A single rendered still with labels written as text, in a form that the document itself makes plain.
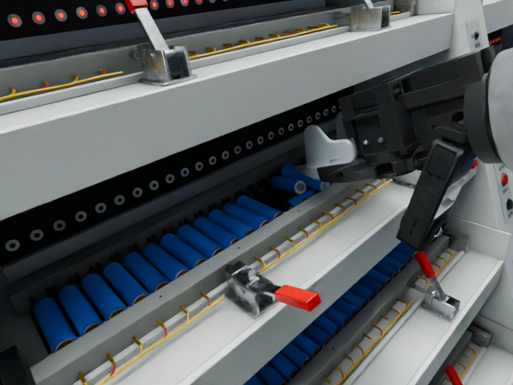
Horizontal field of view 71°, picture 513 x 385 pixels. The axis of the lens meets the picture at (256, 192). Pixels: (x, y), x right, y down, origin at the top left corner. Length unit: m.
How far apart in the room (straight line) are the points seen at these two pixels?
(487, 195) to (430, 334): 0.23
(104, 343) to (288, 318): 0.14
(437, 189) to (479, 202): 0.32
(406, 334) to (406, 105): 0.31
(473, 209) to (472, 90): 0.38
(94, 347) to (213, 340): 0.08
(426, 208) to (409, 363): 0.23
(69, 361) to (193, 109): 0.19
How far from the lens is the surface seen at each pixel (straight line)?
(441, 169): 0.33
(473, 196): 0.66
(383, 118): 0.33
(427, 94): 0.33
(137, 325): 0.30
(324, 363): 0.47
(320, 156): 0.39
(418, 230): 0.36
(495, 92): 0.29
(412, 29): 0.50
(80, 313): 0.34
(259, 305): 0.31
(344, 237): 0.38
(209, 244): 0.36
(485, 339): 0.78
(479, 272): 0.66
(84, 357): 0.30
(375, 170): 0.34
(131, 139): 0.25
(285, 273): 0.34
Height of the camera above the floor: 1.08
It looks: 12 degrees down
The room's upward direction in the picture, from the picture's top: 19 degrees counter-clockwise
